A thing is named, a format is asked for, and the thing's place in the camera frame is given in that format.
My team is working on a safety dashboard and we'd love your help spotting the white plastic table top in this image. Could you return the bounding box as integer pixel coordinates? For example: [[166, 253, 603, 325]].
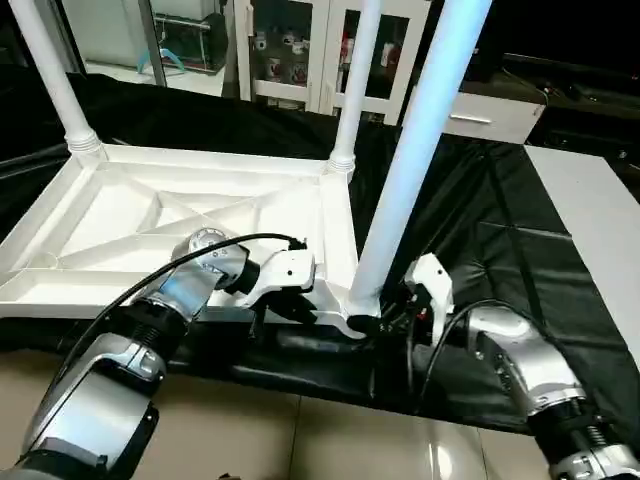
[[0, 141, 382, 342]]

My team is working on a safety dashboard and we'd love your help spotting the white plastic table leg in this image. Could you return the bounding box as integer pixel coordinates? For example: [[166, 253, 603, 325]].
[[8, 0, 105, 157], [327, 0, 382, 174], [348, 0, 494, 321]]

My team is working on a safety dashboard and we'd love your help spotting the black work mat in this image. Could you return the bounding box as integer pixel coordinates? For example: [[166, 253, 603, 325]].
[[0, 69, 640, 436]]

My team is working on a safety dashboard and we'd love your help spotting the white drawer unit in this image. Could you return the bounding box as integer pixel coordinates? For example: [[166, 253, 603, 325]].
[[407, 84, 546, 146]]

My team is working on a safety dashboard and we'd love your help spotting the white glass door cabinet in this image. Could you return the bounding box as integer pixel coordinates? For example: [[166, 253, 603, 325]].
[[233, 0, 431, 126]]

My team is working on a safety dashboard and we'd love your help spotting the teal plastic bag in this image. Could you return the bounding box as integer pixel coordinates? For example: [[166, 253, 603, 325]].
[[135, 47, 186, 74]]

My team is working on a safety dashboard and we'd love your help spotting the black desk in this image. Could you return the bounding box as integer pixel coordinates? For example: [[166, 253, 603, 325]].
[[502, 52, 640, 156]]

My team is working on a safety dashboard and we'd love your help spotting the black speaker box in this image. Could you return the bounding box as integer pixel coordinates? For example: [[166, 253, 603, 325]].
[[467, 0, 506, 84]]

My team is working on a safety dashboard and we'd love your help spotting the metal framed glass panel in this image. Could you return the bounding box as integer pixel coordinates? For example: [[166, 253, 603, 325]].
[[59, 0, 89, 76]]

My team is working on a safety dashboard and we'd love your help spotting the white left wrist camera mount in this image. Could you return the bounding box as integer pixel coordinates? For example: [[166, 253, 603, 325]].
[[242, 248, 317, 307]]

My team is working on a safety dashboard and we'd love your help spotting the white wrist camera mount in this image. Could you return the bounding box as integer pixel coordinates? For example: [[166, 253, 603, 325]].
[[403, 253, 455, 346], [242, 248, 317, 307]]

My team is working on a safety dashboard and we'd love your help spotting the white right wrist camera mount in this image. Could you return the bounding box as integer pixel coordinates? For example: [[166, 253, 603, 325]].
[[403, 253, 455, 346]]

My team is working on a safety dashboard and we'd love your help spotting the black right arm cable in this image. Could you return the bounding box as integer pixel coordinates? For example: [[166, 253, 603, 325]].
[[404, 298, 531, 406]]

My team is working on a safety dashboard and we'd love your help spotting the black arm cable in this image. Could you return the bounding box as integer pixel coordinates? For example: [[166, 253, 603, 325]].
[[404, 298, 531, 406], [47, 232, 309, 401]]

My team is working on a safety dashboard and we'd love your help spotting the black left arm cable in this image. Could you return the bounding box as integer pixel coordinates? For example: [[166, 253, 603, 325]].
[[47, 232, 309, 401]]

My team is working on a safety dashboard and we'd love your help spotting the glass tank with dark frame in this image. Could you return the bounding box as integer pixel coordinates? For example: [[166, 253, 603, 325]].
[[152, 0, 229, 71]]

